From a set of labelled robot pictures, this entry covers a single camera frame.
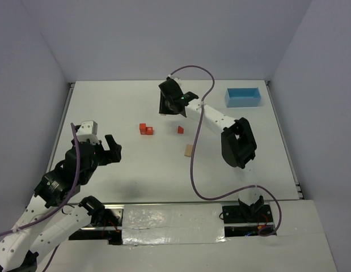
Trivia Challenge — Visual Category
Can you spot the right aluminium table rail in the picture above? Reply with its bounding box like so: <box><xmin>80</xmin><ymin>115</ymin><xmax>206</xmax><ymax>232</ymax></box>
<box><xmin>265</xmin><ymin>80</ymin><xmax>305</xmax><ymax>199</ymax></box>

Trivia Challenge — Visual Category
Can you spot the blue plastic bin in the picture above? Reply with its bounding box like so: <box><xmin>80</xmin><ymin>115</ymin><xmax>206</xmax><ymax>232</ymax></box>
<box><xmin>225</xmin><ymin>88</ymin><xmax>261</xmax><ymax>108</ymax></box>

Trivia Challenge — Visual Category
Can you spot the silver tape sheet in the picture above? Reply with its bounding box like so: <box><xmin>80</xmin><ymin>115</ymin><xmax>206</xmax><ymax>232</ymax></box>
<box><xmin>122</xmin><ymin>203</ymin><xmax>226</xmax><ymax>245</ymax></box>

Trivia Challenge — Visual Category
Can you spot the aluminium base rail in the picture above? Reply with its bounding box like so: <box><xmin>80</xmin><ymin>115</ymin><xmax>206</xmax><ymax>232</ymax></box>
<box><xmin>69</xmin><ymin>203</ymin><xmax>277</xmax><ymax>246</ymax></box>

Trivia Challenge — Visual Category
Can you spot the left aluminium table rail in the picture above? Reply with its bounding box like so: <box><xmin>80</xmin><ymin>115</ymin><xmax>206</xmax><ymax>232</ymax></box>
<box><xmin>39</xmin><ymin>82</ymin><xmax>75</xmax><ymax>181</ymax></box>

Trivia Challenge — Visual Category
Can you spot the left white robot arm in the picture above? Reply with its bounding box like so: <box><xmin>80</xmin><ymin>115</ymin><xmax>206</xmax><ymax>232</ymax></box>
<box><xmin>0</xmin><ymin>134</ymin><xmax>122</xmax><ymax>271</ymax></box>

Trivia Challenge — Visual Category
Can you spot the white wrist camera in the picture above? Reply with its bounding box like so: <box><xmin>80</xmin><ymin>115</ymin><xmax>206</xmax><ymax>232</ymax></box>
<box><xmin>75</xmin><ymin>120</ymin><xmax>99</xmax><ymax>145</ymax></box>
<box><xmin>166</xmin><ymin>74</ymin><xmax>181</xmax><ymax>87</ymax></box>

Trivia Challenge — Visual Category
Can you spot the red wedge block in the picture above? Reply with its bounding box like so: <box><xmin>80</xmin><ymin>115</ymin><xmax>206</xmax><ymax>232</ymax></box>
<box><xmin>177</xmin><ymin>126</ymin><xmax>184</xmax><ymax>134</ymax></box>

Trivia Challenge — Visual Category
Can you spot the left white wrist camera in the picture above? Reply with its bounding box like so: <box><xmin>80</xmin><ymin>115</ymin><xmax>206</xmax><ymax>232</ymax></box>
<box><xmin>75</xmin><ymin>120</ymin><xmax>99</xmax><ymax>145</ymax></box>

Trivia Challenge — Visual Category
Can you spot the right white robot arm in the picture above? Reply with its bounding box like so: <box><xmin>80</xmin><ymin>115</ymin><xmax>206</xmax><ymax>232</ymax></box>
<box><xmin>159</xmin><ymin>76</ymin><xmax>264</xmax><ymax>220</ymax></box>

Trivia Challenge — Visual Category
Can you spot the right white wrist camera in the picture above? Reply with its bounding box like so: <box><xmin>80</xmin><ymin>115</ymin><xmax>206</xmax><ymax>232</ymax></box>
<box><xmin>166</xmin><ymin>74</ymin><xmax>181</xmax><ymax>87</ymax></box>

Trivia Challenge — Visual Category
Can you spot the plain red cube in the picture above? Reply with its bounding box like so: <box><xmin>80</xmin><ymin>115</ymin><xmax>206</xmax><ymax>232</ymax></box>
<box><xmin>139</xmin><ymin>123</ymin><xmax>147</xmax><ymax>135</ymax></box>

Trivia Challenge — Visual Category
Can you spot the natural wood rectangular block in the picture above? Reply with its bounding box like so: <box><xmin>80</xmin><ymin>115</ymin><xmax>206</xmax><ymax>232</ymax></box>
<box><xmin>184</xmin><ymin>144</ymin><xmax>193</xmax><ymax>158</ymax></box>

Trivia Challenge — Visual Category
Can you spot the aluminium table rail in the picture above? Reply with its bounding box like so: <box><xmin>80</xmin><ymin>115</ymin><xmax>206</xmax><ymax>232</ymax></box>
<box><xmin>39</xmin><ymin>82</ymin><xmax>75</xmax><ymax>181</ymax></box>
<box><xmin>265</xmin><ymin>80</ymin><xmax>305</xmax><ymax>199</ymax></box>

